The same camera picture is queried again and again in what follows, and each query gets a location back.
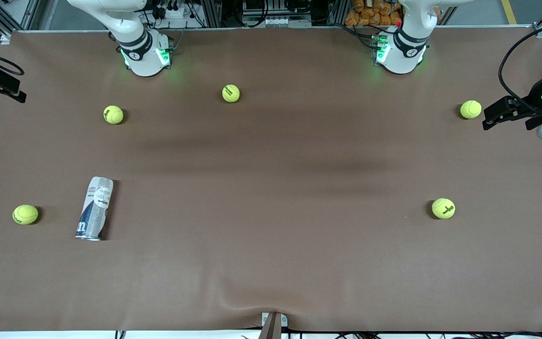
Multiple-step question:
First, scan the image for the clear tennis ball can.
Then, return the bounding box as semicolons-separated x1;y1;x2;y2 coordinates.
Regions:
74;176;114;242

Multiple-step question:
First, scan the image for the orange packets pile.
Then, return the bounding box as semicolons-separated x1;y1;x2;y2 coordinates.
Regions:
345;0;403;26

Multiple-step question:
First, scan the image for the white strip with black plugs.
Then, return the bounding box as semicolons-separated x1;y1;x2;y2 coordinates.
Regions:
156;1;190;19

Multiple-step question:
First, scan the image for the white power strip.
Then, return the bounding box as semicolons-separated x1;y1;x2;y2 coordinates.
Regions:
243;16;312;28

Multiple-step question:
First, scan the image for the brown table mat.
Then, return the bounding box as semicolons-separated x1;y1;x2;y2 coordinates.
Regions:
0;26;542;332

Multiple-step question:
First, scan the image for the metal table edge bracket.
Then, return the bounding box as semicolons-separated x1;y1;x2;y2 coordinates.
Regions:
259;312;289;339

